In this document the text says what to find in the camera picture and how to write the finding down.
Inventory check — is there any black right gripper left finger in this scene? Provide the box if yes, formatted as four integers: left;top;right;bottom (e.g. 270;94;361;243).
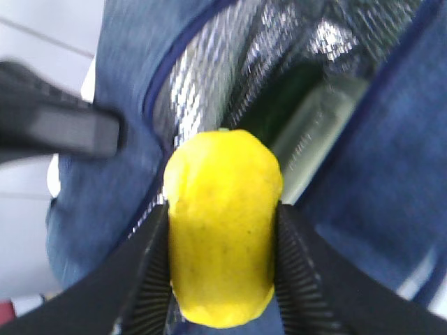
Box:
1;204;171;334

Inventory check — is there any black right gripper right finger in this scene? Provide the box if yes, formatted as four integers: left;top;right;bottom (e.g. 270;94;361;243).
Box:
275;204;446;334

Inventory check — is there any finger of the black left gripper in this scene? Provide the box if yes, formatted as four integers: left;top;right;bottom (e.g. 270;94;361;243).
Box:
1;61;121;163

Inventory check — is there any navy blue lunch bag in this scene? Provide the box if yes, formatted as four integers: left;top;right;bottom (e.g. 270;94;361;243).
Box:
47;1;446;334

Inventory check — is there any yellow lemon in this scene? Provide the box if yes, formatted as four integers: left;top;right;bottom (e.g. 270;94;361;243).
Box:
163;130;283;329

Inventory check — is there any glass container green lid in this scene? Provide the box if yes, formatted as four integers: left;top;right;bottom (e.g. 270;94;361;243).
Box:
270;75;371;205

